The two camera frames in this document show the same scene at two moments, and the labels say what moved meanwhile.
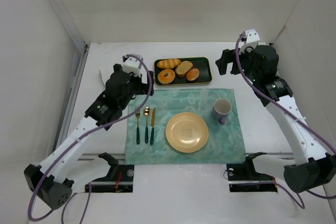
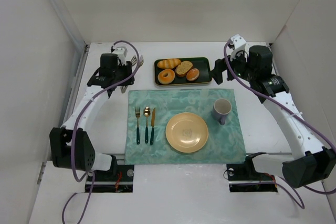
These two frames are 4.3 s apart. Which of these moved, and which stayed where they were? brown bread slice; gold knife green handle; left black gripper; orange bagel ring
Moved: left black gripper
Stayed: brown bread slice; gold knife green handle; orange bagel ring
